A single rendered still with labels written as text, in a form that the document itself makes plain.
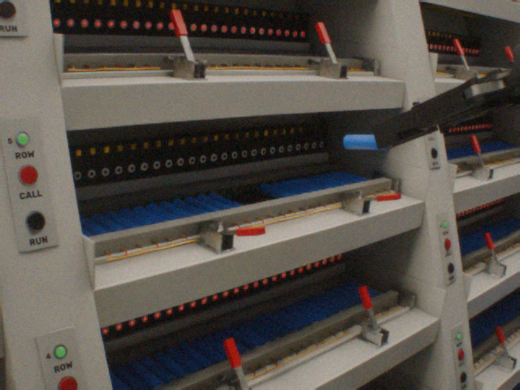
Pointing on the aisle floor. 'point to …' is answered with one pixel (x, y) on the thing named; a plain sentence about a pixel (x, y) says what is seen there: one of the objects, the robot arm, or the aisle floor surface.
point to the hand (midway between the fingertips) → (404, 127)
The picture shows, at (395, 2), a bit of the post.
